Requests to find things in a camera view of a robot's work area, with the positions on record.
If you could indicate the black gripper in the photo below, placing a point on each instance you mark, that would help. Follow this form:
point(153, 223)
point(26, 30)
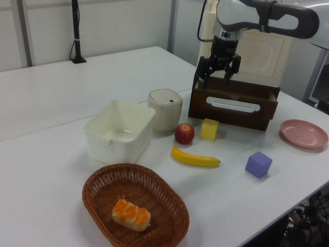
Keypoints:
point(224, 49)

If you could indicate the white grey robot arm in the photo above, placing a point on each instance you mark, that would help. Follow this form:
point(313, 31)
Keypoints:
point(231, 13)

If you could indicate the cream plastic storage box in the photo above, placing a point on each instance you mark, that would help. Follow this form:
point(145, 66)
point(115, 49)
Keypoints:
point(262, 56)

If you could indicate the yellow foam cube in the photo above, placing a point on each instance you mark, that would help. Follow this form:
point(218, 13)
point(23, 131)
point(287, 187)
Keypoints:
point(209, 130)

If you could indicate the small cream lidded trash can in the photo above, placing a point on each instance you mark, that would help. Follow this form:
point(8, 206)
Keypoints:
point(164, 115)

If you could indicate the red apple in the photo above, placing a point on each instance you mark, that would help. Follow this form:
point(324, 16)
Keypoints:
point(184, 133)

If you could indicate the yellow banana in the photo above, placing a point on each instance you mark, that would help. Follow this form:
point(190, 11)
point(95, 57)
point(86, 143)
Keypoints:
point(192, 159)

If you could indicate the purple foam cube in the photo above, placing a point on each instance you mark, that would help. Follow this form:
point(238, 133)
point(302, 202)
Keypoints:
point(257, 166)

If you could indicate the pink plate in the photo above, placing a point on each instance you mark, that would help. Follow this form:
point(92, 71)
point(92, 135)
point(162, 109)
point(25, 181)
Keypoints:
point(303, 133)

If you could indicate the white square plastic bin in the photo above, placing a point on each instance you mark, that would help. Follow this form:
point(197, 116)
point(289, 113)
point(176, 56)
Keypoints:
point(102, 144)

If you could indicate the brown wicker basket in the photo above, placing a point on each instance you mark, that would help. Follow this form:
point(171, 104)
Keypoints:
point(108, 185)

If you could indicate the black equipment under table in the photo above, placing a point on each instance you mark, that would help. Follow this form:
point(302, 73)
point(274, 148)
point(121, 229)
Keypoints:
point(316, 205)

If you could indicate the orange glazed bread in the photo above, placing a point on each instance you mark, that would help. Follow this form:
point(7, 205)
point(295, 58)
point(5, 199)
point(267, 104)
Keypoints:
point(131, 214)

